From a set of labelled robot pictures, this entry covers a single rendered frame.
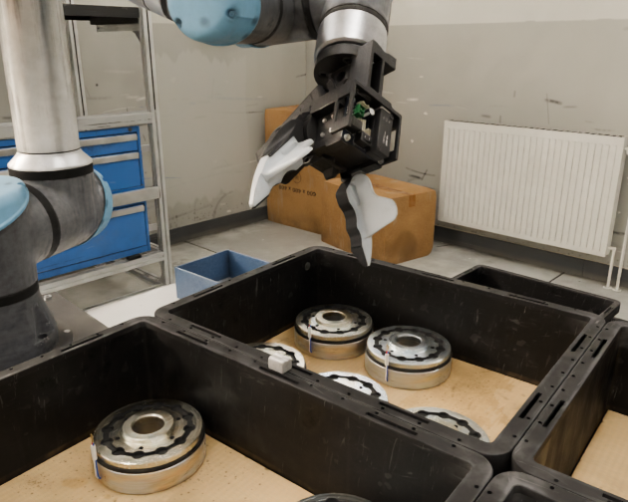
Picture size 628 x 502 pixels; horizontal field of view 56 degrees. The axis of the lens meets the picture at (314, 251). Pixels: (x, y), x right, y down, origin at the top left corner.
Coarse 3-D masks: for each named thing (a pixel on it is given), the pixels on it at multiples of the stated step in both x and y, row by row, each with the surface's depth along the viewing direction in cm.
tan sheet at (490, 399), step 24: (288, 336) 81; (312, 360) 75; (360, 360) 75; (456, 360) 75; (384, 384) 70; (456, 384) 70; (480, 384) 70; (504, 384) 70; (528, 384) 70; (456, 408) 65; (480, 408) 65; (504, 408) 65
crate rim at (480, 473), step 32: (128, 320) 63; (160, 320) 63; (64, 352) 57; (224, 352) 57; (0, 384) 52; (288, 384) 51; (352, 416) 47; (384, 416) 47; (448, 448) 43; (480, 480) 40
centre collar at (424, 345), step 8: (392, 336) 73; (400, 336) 73; (408, 336) 74; (416, 336) 73; (424, 336) 73; (392, 344) 71; (424, 344) 71; (400, 352) 70; (408, 352) 70; (416, 352) 70
